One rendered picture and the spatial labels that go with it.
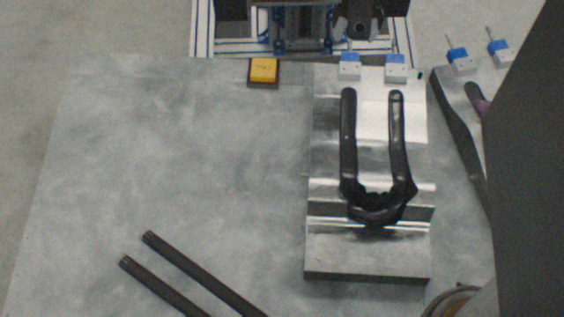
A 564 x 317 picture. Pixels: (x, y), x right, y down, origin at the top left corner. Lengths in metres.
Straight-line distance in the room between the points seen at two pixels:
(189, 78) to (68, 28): 1.34
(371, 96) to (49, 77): 1.62
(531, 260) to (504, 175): 0.05
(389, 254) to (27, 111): 1.75
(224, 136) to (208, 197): 0.16
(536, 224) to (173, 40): 2.51
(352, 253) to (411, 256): 0.12
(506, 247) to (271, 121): 1.24
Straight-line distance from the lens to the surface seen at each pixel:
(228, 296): 1.25
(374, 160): 1.34
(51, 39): 2.86
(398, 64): 1.48
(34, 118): 2.64
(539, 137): 0.26
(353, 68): 1.46
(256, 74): 1.54
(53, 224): 1.48
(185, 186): 1.44
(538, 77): 0.27
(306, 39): 2.21
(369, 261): 1.31
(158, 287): 1.31
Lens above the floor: 2.09
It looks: 62 degrees down
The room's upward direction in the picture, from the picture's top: straight up
